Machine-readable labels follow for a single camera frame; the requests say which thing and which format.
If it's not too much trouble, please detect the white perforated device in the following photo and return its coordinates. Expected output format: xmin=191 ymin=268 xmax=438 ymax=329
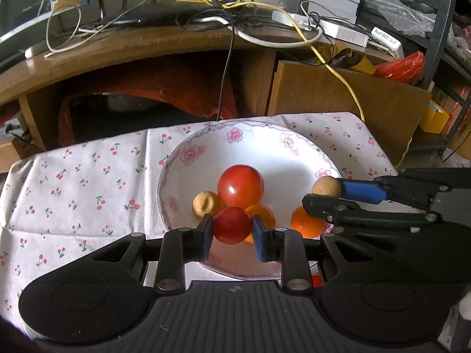
xmin=369 ymin=27 xmax=404 ymax=58

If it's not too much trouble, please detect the tan longan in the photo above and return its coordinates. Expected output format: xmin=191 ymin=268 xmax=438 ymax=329
xmin=192 ymin=190 xmax=223 ymax=217

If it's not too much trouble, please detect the white floral bowl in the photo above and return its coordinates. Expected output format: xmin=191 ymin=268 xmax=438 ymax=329
xmin=157 ymin=121 xmax=343 ymax=281

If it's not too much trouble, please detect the brown kiwi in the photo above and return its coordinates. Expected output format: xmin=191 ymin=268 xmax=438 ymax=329
xmin=311 ymin=176 xmax=342 ymax=198

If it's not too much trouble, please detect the wooden desk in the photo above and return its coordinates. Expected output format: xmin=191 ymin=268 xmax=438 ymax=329
xmin=0 ymin=22 xmax=372 ymax=173

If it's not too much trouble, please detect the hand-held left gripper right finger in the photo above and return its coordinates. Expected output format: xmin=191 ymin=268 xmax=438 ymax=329
xmin=252 ymin=216 xmax=372 ymax=295

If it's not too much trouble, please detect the small red tomato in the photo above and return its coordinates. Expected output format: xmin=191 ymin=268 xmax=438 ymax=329
xmin=213 ymin=207 xmax=254 ymax=245

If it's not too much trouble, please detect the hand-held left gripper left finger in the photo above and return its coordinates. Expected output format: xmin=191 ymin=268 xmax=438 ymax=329
xmin=90 ymin=214 xmax=215 ymax=295

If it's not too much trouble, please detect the large red bag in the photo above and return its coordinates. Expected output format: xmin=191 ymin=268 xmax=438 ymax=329
xmin=58 ymin=68 xmax=239 ymax=146

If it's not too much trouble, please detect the grey metal pot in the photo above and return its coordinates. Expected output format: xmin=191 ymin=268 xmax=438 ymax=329
xmin=106 ymin=94 xmax=157 ymax=113

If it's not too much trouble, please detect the white power strip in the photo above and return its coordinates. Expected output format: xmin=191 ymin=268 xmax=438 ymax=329
xmin=271 ymin=9 xmax=369 ymax=48

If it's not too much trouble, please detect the brown cardboard box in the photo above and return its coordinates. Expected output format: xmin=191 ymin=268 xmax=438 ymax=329
xmin=268 ymin=60 xmax=432 ymax=168

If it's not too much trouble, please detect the dark metal rack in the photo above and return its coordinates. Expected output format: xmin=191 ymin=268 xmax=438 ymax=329
xmin=356 ymin=0 xmax=471 ymax=157

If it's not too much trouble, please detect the black flat screen monitor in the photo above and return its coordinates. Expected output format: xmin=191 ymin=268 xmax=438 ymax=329
xmin=0 ymin=0 xmax=56 ymax=61

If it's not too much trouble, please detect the orange tangerine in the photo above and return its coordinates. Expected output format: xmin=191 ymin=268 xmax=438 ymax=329
xmin=243 ymin=204 xmax=276 ymax=244
xmin=291 ymin=206 xmax=334 ymax=239

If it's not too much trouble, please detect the yellow cable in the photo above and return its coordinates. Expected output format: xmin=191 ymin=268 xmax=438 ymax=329
xmin=152 ymin=0 xmax=366 ymax=122

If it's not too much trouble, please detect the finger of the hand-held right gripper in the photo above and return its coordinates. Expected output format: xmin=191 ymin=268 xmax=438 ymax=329
xmin=340 ymin=169 xmax=447 ymax=208
xmin=302 ymin=193 xmax=442 ymax=233

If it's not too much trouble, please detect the clear bubble wrap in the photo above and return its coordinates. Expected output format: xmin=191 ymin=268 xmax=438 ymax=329
xmin=370 ymin=0 xmax=444 ymax=38

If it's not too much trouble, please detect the black power adapter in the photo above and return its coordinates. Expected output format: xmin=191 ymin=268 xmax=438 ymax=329
xmin=281 ymin=0 xmax=310 ymax=14

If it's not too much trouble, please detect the white remote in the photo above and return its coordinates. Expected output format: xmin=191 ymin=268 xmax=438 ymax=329
xmin=24 ymin=40 xmax=50 ymax=59

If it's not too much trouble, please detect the cherry print tablecloth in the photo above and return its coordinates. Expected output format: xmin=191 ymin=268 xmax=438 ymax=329
xmin=0 ymin=112 xmax=400 ymax=324

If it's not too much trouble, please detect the thick white cable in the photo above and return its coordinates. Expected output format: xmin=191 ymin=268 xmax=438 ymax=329
xmin=191 ymin=16 xmax=324 ymax=48

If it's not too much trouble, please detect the yellow box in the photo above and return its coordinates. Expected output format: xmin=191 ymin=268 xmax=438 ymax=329
xmin=419 ymin=102 xmax=450 ymax=133

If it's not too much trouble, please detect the thin white cable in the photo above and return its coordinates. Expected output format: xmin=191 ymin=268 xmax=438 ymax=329
xmin=44 ymin=6 xmax=111 ymax=58

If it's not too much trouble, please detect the large red tomato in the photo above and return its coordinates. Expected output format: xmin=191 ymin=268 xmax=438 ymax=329
xmin=217 ymin=165 xmax=265 ymax=207

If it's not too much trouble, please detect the red plastic bag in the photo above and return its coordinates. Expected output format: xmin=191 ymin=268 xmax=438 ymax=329
xmin=374 ymin=51 xmax=425 ymax=82

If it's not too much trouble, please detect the black router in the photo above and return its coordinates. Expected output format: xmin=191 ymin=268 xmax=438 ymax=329
xmin=101 ymin=3 xmax=230 ymax=27

